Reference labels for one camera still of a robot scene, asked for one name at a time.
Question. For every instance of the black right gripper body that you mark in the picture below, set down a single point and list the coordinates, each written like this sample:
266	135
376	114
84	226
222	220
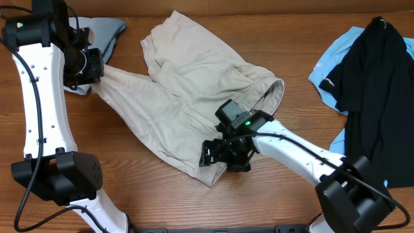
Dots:
237	155

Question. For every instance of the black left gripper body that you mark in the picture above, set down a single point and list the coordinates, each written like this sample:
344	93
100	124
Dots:
95	65

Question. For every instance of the beige khaki shorts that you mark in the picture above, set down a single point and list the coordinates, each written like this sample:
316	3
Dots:
191	72

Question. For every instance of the light blue t-shirt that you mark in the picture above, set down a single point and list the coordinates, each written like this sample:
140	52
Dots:
332	57

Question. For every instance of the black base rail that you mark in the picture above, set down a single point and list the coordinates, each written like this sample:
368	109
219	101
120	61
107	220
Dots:
296	228

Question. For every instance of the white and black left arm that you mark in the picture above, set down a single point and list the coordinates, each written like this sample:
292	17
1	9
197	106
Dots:
50	56

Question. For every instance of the black t-shirt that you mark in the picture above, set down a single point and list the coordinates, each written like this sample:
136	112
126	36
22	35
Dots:
374	84

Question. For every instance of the folded light blue denim shorts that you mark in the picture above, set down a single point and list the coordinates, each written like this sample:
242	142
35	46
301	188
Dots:
106	30

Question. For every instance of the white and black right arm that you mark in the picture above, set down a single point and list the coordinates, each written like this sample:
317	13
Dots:
352	199

